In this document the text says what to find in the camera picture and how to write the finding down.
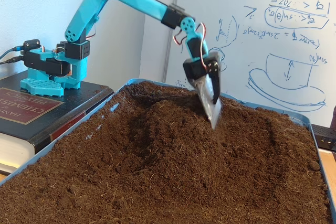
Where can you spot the blue plastic tray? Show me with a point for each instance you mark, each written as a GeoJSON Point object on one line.
{"type": "Point", "coordinates": [302, 116]}

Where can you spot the black chemistry physics handbook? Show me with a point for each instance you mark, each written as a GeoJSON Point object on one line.
{"type": "Point", "coordinates": [15, 129]}

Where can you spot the whiteboard with blue drawings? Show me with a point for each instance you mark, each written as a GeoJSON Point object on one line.
{"type": "Point", "coordinates": [262, 51]}

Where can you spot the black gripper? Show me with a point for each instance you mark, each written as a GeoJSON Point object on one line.
{"type": "Point", "coordinates": [197, 70]}

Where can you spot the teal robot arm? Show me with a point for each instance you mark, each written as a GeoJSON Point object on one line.
{"type": "Point", "coordinates": [86, 16]}

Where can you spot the black perforated box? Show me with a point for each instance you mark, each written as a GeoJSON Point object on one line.
{"type": "Point", "coordinates": [325, 140]}

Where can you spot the brown soil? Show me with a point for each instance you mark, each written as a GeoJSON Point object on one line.
{"type": "Point", "coordinates": [157, 182]}

